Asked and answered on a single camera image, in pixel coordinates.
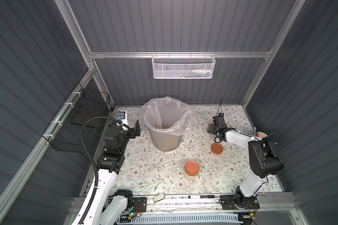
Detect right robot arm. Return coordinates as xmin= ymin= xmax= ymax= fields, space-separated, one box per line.
xmin=207 ymin=113 xmax=284 ymax=209

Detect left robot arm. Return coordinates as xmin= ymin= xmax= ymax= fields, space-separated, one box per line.
xmin=73 ymin=117 xmax=140 ymax=225

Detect clear plastic bin liner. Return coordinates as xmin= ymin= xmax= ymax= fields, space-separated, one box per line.
xmin=140 ymin=97 xmax=196 ymax=136

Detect white utensil cup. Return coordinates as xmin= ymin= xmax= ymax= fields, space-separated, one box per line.
xmin=255 ymin=131 xmax=276 ymax=139

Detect oatmeal jar orange lid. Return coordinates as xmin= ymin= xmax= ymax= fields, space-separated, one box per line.
xmin=185 ymin=160 xmax=200 ymax=181

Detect white wire wall basket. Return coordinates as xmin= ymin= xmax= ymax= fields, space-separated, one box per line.
xmin=151 ymin=54 xmax=216 ymax=79

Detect black wire wall basket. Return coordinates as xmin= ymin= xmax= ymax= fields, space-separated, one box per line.
xmin=43 ymin=86 xmax=110 ymax=155

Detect pens in white basket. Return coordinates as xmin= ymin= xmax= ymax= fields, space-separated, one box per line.
xmin=167 ymin=69 xmax=213 ymax=78

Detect grey mesh trash bin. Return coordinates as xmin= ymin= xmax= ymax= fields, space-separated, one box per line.
xmin=148 ymin=128 xmax=183 ymax=152

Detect masking tape roll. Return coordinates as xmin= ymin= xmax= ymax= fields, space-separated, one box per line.
xmin=153 ymin=193 xmax=165 ymax=203

